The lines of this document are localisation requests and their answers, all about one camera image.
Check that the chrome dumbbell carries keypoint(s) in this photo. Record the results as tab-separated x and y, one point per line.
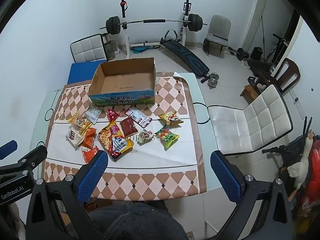
208	82
214	75

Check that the cream cookie packet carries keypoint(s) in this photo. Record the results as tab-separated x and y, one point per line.
73	136

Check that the green candy ball packet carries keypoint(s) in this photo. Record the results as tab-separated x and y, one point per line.
166	136

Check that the black sit-up bench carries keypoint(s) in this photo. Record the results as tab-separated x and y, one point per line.
190	57

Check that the checkered tablecloth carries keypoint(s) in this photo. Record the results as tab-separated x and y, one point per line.
150	160

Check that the white plush goose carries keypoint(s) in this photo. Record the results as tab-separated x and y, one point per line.
302	165

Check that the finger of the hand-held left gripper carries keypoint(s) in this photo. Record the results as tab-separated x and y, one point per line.
8	146
32	157

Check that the grey chair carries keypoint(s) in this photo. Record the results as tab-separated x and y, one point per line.
220	27

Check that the small orange snack packet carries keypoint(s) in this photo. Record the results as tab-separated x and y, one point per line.
89	156

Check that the yellow pastry packet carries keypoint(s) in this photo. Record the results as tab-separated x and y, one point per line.
78	123

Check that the small red snack packet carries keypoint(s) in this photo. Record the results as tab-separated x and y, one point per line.
113	115

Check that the large yellow noodle packet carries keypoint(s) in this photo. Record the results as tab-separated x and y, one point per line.
116	140

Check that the clear water jug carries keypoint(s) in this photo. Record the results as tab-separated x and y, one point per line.
110	50

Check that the dark red white-label packet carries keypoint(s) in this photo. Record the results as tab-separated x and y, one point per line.
140	118

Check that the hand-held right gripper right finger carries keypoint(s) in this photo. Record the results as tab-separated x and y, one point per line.
225	176

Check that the black scooter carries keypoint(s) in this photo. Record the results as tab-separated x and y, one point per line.
275	151

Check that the person's left forearm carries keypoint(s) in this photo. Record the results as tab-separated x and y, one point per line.
12	220

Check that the black dumbbell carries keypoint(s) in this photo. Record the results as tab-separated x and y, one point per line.
241	53

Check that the black speaker box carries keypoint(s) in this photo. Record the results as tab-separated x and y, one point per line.
256	53

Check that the red bag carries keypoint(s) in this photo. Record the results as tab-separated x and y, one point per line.
313	180

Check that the yellow mushroom-print packet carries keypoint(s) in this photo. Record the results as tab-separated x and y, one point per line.
171	120

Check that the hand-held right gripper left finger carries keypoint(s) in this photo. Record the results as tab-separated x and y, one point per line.
93	177

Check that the square brown-red packet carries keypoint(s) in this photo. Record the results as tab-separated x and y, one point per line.
128	127

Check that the dark wooden chair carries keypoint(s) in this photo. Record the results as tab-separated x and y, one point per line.
291	67

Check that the person's dark fleece clothing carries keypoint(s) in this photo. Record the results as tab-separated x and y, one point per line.
137	225

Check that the silver white snack packet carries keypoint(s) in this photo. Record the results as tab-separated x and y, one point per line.
93	113

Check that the small wooden stool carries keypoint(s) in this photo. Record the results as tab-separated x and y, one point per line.
248	92

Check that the small white pink packet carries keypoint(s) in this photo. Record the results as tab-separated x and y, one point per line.
145	136

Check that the long black barbell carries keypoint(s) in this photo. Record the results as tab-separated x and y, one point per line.
153	20

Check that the white barbell rack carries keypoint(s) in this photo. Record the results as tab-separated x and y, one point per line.
124	31

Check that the white padded chair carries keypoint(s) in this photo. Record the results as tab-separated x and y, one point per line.
250	120
87	48

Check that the short black barbell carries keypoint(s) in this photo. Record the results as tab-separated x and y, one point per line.
217	36

